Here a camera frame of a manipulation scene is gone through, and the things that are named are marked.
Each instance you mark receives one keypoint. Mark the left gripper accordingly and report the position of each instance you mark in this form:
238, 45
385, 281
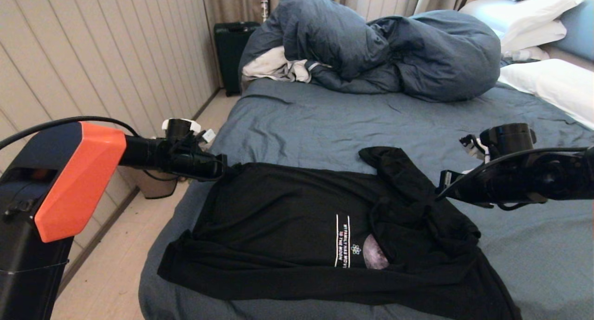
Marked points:
202, 164

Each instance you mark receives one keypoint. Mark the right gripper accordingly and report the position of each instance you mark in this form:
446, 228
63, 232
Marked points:
468, 188

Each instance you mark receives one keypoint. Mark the black printed t-shirt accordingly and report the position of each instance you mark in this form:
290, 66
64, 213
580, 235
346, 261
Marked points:
287, 232

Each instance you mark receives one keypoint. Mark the thin metal rod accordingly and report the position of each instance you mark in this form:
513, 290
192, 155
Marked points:
198, 146

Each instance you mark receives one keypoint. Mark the bronze trash bin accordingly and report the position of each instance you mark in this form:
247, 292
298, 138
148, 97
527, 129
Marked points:
158, 188

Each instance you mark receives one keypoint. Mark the black suitcase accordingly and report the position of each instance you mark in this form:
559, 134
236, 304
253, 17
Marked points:
229, 53

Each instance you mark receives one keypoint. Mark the bed with blue sheet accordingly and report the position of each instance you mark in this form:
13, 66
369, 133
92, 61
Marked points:
325, 120

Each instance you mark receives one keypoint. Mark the long white pillow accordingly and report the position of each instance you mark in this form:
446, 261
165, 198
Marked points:
552, 84

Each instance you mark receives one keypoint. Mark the crumpled dark blue duvet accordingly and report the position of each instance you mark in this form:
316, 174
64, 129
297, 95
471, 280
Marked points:
417, 53

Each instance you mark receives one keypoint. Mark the small white pillow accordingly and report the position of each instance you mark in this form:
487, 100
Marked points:
524, 54

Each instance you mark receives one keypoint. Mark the flat white pillow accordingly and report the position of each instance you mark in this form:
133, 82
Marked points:
533, 35

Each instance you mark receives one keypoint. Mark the large white pillow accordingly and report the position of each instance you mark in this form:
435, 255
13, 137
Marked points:
519, 11

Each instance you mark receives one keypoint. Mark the blue padded headboard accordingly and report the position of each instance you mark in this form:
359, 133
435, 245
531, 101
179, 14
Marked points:
577, 30

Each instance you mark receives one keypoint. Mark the white sheer curtain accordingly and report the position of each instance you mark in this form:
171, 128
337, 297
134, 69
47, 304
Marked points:
385, 1

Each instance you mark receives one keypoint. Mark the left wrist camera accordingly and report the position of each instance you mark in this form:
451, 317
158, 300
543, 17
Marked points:
208, 135

